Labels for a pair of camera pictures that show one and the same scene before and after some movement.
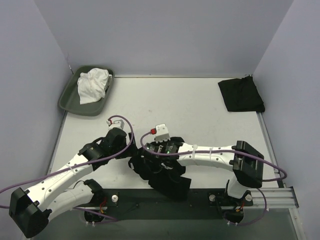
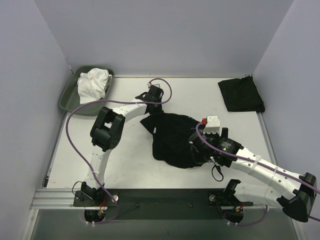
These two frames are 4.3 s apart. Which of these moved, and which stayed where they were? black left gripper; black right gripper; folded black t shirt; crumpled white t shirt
Moved: black right gripper; black left gripper
Stayed: crumpled white t shirt; folded black t shirt
